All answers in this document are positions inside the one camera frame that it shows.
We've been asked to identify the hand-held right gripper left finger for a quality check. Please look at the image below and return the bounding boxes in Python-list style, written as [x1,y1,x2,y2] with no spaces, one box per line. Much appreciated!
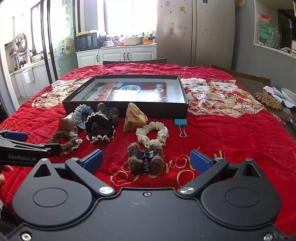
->
[30,149,116,197]

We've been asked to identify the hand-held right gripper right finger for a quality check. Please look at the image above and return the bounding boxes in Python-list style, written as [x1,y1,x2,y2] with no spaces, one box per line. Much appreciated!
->
[178,150,262,196]

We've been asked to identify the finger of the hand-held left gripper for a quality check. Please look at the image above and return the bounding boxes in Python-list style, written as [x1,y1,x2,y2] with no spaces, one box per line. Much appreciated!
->
[0,131,28,143]
[0,138,62,156]

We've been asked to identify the brown braided scrunchie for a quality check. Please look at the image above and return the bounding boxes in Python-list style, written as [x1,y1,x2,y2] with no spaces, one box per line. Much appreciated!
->
[49,131,83,155]

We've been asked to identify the small brown snack packet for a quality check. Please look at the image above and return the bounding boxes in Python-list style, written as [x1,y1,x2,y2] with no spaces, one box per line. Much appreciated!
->
[58,114,79,133]

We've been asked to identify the black scrunchie with cream trim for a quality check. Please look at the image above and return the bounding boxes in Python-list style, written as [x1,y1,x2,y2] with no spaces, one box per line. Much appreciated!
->
[84,112,116,143]

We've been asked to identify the brown fuzzy hair claw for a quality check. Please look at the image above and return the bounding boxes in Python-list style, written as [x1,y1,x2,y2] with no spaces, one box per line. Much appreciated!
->
[97,102,120,127]
[127,142,165,174]

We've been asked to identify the blue binder clip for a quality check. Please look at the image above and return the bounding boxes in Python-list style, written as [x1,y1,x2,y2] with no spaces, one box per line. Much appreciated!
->
[174,119,188,138]

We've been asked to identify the blue crochet scrunchie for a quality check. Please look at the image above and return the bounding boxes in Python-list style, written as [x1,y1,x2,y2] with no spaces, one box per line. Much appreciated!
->
[73,104,96,129]

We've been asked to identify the tan triangular snack packet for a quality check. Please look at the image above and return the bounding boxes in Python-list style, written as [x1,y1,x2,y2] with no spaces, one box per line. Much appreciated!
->
[122,102,148,134]

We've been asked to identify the cream crochet scrunchie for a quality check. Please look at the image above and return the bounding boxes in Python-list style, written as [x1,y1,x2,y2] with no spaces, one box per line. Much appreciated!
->
[136,121,169,149]

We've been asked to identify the black shallow cardboard box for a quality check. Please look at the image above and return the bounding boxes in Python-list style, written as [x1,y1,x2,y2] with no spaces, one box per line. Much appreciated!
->
[62,75,189,120]

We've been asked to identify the person's left hand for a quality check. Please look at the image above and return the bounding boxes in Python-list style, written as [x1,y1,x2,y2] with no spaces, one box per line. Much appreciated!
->
[0,166,14,188]

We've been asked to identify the red printed blanket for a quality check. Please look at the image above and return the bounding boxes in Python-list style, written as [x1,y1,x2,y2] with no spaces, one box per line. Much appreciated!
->
[0,63,296,230]

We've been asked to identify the white hanging bin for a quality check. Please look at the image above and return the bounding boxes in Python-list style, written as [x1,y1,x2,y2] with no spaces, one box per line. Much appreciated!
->
[22,68,35,83]

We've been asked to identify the hanging steel bowls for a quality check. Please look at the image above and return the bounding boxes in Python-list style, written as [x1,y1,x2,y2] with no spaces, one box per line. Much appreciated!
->
[15,34,27,52]

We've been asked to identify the brown wooden chair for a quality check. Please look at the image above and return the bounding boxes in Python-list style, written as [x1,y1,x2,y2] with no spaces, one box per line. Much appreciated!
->
[209,64,271,85]

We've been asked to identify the black framed sliding door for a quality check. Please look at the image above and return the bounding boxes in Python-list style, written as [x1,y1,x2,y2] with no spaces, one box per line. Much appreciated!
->
[39,0,77,84]

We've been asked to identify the white kitchen cabinet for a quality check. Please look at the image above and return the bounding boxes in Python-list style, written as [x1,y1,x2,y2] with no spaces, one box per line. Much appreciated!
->
[76,45,157,67]

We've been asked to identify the black microwave oven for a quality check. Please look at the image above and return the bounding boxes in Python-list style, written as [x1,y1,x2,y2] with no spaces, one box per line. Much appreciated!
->
[74,32,99,52]

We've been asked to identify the silver double-door refrigerator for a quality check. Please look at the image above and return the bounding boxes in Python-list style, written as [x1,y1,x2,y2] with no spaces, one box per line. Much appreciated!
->
[156,0,235,70]

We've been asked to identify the white plastic basin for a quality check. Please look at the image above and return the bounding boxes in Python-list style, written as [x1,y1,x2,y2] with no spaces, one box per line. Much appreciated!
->
[123,36,141,45]

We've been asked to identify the dark red keychain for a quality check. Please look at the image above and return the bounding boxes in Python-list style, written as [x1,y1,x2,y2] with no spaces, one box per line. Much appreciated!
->
[273,113,296,127]

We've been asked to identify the green and red wall poster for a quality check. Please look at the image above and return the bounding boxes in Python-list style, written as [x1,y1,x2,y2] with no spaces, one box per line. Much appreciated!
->
[258,20,275,45]

